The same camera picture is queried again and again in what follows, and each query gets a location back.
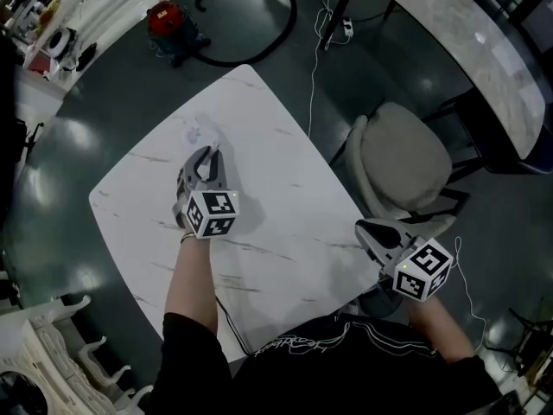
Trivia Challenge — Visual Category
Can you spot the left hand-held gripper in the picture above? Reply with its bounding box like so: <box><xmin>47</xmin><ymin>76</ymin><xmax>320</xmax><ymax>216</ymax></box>
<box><xmin>172</xmin><ymin>144</ymin><xmax>240</xmax><ymax>239</ymax></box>

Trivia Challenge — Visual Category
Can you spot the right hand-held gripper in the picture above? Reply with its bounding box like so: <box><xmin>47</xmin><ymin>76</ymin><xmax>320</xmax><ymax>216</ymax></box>
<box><xmin>353</xmin><ymin>216</ymin><xmax>455</xmax><ymax>303</ymax></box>

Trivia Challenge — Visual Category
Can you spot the small white paper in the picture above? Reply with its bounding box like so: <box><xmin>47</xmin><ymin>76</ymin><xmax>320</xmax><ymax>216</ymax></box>
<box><xmin>179</xmin><ymin>112</ymin><xmax>221</xmax><ymax>146</ymax></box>

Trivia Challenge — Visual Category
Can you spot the person's right forearm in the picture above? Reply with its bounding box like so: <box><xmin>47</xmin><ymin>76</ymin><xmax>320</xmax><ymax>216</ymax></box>
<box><xmin>405</xmin><ymin>294</ymin><xmax>476</xmax><ymax>365</ymax></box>

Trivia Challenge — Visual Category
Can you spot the person's left forearm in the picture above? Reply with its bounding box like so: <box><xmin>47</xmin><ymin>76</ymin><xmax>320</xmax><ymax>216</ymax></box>
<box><xmin>163</xmin><ymin>231</ymin><xmax>219</xmax><ymax>335</ymax></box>

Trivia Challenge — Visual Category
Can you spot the white marble square table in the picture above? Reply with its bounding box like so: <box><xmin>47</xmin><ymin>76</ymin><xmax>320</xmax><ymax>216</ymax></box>
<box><xmin>88</xmin><ymin>63</ymin><xmax>384</xmax><ymax>362</ymax></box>

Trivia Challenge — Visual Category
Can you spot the beige upholstered chair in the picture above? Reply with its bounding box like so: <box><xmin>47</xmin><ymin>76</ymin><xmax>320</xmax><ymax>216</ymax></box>
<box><xmin>330</xmin><ymin>101</ymin><xmax>472</xmax><ymax>237</ymax></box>

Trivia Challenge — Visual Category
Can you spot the person's black shirt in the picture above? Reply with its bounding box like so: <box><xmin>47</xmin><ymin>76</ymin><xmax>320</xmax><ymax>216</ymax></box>
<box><xmin>150</xmin><ymin>311</ymin><xmax>502</xmax><ymax>415</ymax></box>

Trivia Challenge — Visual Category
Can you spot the red vacuum cleaner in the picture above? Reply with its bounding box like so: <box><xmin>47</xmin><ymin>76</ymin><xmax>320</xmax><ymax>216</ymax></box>
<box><xmin>145</xmin><ymin>0</ymin><xmax>213</xmax><ymax>68</ymax></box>

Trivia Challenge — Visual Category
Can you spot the white round pet carrier backpack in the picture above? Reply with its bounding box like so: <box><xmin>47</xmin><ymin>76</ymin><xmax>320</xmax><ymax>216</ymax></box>
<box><xmin>46</xmin><ymin>28</ymin><xmax>77</xmax><ymax>61</ymax></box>

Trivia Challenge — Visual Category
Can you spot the grey marble dining table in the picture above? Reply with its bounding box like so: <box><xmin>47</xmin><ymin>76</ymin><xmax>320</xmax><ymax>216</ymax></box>
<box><xmin>321</xmin><ymin>0</ymin><xmax>548</xmax><ymax>162</ymax></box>

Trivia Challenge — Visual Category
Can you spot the white ornate dresser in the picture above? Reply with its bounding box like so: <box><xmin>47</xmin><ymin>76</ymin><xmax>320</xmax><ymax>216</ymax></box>
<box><xmin>0</xmin><ymin>294</ymin><xmax>155</xmax><ymax>415</ymax></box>

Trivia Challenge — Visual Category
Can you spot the white power cable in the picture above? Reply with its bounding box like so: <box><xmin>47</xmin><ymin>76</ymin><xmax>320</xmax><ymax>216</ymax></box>
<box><xmin>307</xmin><ymin>0</ymin><xmax>488</xmax><ymax>354</ymax></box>

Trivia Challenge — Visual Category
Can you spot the black metal frame chair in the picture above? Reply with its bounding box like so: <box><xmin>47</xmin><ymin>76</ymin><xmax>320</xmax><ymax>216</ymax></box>
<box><xmin>483</xmin><ymin>307</ymin><xmax>553</xmax><ymax>378</ymax></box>

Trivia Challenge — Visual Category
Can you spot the black vacuum hose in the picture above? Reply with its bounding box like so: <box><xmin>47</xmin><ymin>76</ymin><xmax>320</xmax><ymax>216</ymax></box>
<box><xmin>194</xmin><ymin>0</ymin><xmax>299</xmax><ymax>67</ymax></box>

